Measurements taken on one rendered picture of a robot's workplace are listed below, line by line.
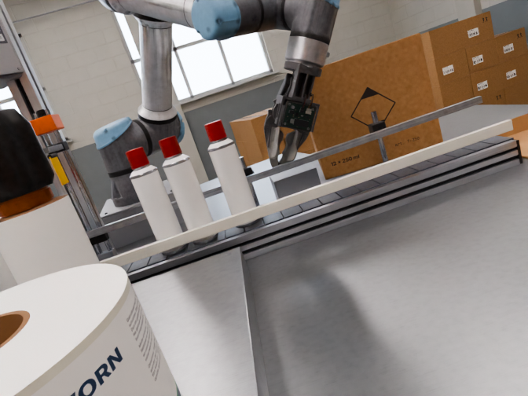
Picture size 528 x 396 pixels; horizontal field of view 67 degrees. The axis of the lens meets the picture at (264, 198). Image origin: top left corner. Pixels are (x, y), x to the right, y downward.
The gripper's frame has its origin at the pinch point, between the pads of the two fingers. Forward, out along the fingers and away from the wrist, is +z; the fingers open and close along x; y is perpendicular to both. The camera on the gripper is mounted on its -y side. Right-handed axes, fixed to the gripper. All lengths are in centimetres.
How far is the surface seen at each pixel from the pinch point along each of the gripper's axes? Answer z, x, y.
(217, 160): 0.1, -12.6, 6.4
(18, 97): -2, -53, -9
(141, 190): 8.0, -25.0, 7.3
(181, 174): 3.6, -18.4, 7.7
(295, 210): 6.4, 3.5, 8.2
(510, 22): -155, 309, -379
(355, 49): -116, 207, -590
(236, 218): 9.4, -7.4, 9.8
